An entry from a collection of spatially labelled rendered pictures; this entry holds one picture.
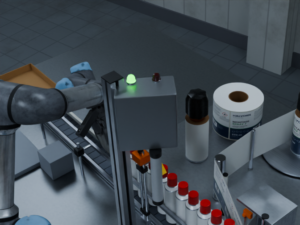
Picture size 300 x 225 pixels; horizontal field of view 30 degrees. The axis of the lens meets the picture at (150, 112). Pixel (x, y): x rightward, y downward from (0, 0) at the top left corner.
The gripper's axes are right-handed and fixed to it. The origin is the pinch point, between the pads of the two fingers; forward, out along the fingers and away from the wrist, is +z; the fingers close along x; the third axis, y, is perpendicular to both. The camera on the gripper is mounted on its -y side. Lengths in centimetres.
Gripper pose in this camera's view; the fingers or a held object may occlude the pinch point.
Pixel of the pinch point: (108, 152)
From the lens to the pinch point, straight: 215.3
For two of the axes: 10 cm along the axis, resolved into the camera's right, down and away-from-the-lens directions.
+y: 7.8, -4.1, 4.7
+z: 3.5, 9.1, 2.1
